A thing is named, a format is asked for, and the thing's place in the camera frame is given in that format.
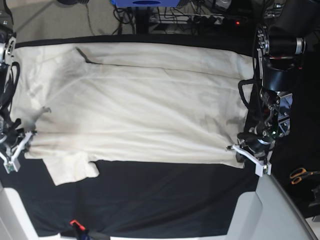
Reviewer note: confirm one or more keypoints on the black table cloth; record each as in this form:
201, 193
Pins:
134, 199

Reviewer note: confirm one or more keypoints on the orange black bottom clamp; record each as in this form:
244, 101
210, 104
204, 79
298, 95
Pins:
83, 233

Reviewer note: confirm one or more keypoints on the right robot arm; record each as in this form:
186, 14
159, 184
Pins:
9, 68

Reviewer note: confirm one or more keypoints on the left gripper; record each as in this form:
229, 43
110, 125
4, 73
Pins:
256, 145

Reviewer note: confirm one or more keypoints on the white power strip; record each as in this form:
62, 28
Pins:
207, 19

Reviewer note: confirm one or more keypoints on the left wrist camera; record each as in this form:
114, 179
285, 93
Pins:
263, 169

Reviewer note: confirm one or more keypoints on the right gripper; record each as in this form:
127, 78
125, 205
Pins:
14, 140

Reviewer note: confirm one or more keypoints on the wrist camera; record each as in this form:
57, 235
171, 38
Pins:
12, 166
263, 169

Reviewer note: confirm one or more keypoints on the orange handled scissors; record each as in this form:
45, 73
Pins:
301, 173

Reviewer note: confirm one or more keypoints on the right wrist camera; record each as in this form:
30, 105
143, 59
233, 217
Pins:
12, 166

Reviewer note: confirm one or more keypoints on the white T-shirt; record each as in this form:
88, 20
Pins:
126, 101

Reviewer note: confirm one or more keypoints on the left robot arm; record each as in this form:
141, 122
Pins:
278, 56

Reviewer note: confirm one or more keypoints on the blue box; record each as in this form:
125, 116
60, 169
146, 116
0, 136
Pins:
145, 3

